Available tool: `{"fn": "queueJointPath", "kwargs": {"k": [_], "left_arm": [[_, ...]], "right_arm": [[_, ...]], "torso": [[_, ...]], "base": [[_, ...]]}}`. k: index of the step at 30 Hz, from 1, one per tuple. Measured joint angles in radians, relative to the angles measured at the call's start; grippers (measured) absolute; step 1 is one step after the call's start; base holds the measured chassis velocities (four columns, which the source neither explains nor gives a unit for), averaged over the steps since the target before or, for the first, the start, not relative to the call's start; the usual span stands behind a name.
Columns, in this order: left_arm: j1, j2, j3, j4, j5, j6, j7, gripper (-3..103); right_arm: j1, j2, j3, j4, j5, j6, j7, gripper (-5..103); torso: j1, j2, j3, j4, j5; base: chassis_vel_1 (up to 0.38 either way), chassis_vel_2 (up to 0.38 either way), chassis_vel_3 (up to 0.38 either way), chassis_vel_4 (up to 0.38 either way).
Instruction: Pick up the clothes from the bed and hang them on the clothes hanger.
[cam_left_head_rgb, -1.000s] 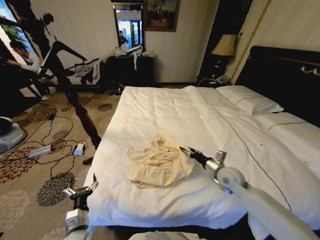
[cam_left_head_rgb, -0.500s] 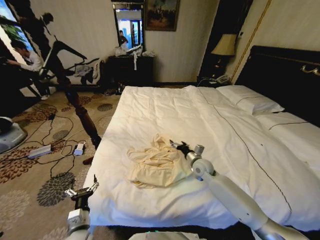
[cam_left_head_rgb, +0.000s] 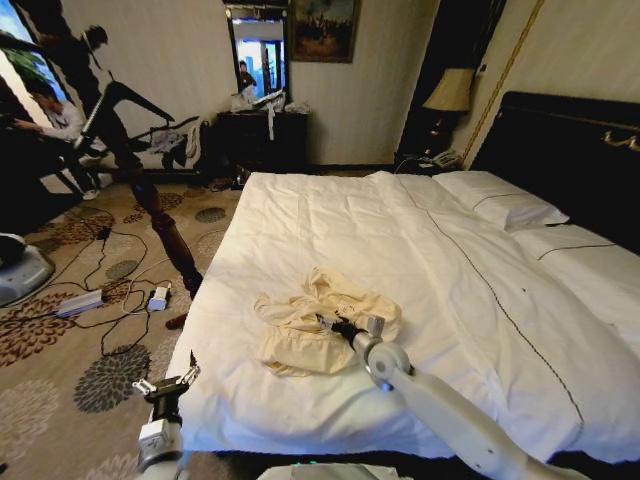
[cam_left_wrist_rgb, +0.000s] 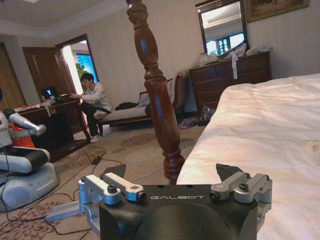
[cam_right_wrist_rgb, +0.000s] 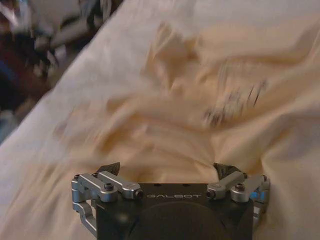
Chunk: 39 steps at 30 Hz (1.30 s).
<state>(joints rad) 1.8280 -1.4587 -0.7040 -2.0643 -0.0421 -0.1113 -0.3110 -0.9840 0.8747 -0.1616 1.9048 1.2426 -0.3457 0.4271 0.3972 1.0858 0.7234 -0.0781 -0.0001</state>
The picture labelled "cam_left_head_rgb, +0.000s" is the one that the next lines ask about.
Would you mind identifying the cream garment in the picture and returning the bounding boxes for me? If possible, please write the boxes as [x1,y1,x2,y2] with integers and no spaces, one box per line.
[252,266,404,378]

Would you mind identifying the white bed duvet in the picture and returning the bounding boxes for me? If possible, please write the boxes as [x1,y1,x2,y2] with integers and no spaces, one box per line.
[164,169,640,464]

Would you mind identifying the dark chair with draped clothes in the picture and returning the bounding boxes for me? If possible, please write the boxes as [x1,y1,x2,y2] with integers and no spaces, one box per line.
[142,115,214,177]

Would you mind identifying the black bed headboard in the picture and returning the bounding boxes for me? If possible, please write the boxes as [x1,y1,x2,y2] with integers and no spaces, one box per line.
[469,90,640,254]

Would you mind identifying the white power adapter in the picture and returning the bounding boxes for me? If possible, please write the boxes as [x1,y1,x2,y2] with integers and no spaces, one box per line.
[145,284,172,314]

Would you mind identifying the grey power strip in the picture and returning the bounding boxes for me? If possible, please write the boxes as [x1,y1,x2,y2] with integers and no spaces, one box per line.
[53,288,105,320]

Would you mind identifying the white robot front shell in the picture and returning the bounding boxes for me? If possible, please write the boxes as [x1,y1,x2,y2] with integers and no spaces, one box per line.
[255,461,417,480]

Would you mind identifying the dark nightstand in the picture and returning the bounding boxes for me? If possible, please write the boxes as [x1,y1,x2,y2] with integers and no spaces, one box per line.
[393,149,471,176]

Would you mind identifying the black dresser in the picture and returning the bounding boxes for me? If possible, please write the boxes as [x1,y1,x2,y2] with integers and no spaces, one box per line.
[214,109,311,177]

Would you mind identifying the white desk telephone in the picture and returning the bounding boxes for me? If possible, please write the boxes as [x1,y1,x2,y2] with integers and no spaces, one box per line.
[430,148,464,169]

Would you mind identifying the white pillow with dark piping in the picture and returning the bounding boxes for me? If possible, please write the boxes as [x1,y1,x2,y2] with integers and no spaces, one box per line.
[431,170,571,233]
[508,223,640,284]

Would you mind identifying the clear plastic bag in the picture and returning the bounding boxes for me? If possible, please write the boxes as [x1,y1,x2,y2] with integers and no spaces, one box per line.
[227,91,257,114]

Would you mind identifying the table lamp with beige shade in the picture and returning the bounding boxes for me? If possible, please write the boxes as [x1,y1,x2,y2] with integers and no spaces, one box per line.
[421,67,476,151]

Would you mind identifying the person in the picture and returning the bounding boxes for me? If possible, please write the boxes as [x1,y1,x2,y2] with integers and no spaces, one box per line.
[13,81,110,202]

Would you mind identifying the black framed mirror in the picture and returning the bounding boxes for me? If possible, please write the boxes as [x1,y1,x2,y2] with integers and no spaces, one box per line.
[223,1,293,104]

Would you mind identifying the framed dark painting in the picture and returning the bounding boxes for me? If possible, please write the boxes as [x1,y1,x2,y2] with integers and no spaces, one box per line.
[289,0,362,65]

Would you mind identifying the green plant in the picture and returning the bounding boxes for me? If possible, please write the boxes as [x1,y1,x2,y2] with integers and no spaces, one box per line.
[0,28,47,84]

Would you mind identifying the long black floor cable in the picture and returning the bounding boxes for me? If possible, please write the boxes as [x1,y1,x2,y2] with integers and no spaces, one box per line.
[29,212,174,357]

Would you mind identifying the white floor cable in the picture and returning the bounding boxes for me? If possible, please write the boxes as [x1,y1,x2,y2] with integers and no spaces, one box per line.
[119,253,174,316]

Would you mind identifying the dark bed frame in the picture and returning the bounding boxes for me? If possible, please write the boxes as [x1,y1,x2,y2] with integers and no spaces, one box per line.
[212,448,640,480]

